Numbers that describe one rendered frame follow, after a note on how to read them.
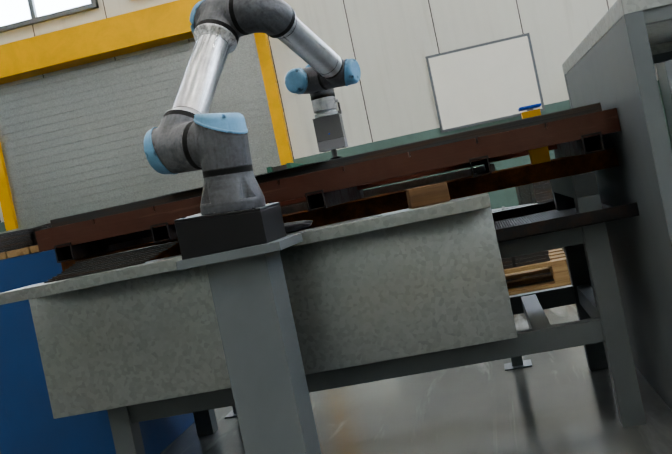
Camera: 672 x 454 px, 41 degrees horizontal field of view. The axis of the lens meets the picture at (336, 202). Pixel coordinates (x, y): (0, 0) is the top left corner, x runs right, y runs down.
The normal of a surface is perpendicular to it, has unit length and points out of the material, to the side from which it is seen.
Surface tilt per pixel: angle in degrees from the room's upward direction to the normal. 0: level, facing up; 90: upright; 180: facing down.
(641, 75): 90
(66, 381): 90
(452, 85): 90
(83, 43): 90
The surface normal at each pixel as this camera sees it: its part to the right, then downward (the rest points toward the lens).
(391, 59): -0.16, 0.04
